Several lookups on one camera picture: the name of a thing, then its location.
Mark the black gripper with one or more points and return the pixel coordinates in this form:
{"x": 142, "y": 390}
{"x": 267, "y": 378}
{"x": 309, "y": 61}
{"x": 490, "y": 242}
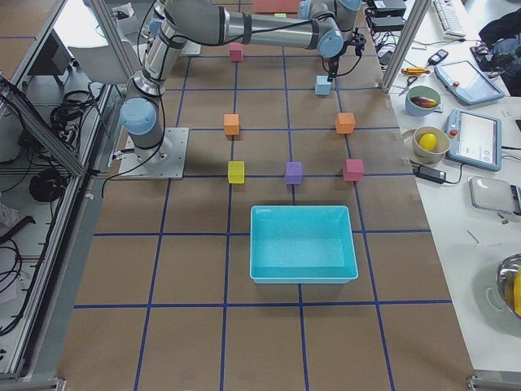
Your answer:
{"x": 332, "y": 64}

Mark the light blue block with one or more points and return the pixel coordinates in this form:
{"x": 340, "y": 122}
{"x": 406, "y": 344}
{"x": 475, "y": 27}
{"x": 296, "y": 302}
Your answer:
{"x": 322, "y": 85}

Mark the orange block far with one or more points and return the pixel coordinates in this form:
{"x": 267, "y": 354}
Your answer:
{"x": 345, "y": 123}

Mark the orange block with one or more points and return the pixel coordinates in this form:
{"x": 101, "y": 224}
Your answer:
{"x": 231, "y": 124}
{"x": 345, "y": 123}

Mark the black scissors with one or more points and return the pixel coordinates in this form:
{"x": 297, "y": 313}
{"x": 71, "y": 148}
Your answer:
{"x": 409, "y": 82}

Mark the black power brick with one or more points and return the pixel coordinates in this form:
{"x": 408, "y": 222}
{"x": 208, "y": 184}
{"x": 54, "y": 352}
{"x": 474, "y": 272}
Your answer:
{"x": 385, "y": 15}

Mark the green bowl with fruit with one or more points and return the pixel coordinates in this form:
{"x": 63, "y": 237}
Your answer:
{"x": 421, "y": 101}

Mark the pink block far right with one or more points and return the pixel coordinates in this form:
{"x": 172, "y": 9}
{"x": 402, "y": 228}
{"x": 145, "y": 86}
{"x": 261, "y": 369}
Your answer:
{"x": 353, "y": 170}

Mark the magenta block near left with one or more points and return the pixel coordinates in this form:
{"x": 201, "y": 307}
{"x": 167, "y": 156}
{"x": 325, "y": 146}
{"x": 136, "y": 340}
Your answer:
{"x": 236, "y": 52}

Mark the purple block right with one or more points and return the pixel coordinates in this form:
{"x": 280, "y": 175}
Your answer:
{"x": 293, "y": 173}

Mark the orange block near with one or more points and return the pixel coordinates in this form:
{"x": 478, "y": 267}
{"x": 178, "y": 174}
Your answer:
{"x": 231, "y": 124}

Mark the yellow lemon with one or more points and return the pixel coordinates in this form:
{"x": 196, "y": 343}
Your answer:
{"x": 428, "y": 142}

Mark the beige bowl with lemon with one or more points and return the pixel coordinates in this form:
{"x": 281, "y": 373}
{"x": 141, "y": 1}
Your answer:
{"x": 417, "y": 154}

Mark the white keyboard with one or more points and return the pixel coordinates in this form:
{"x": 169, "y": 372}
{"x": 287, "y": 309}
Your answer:
{"x": 447, "y": 19}

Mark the yellow foam block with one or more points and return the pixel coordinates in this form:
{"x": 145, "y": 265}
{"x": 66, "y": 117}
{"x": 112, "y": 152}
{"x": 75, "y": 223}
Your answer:
{"x": 236, "y": 172}

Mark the teach pendant far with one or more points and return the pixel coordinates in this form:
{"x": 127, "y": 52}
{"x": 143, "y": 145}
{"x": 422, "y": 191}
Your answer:
{"x": 467, "y": 83}

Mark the teach pendant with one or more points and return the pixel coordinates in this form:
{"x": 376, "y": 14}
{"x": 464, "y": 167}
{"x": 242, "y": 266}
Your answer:
{"x": 474, "y": 139}
{"x": 467, "y": 83}

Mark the black power adapter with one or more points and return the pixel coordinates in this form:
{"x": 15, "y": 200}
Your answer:
{"x": 430, "y": 174}

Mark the teach pendant near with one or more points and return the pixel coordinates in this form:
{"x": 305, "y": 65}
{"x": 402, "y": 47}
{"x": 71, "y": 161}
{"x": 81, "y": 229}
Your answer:
{"x": 474, "y": 139}

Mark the cyan plastic bin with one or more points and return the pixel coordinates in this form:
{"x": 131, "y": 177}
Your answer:
{"x": 309, "y": 244}

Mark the grey digital scale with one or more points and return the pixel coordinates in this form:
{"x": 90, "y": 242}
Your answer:
{"x": 495, "y": 195}

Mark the white chair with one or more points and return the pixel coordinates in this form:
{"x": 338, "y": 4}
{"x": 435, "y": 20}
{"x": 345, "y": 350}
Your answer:
{"x": 100, "y": 63}

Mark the metal bowl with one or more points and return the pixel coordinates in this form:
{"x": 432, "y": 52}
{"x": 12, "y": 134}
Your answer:
{"x": 504, "y": 296}

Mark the aluminium frame post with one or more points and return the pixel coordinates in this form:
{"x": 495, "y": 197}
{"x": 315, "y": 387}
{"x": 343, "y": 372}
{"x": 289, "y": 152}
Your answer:
{"x": 412, "y": 24}

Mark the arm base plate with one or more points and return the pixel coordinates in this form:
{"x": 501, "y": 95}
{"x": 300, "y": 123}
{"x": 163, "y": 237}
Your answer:
{"x": 169, "y": 162}

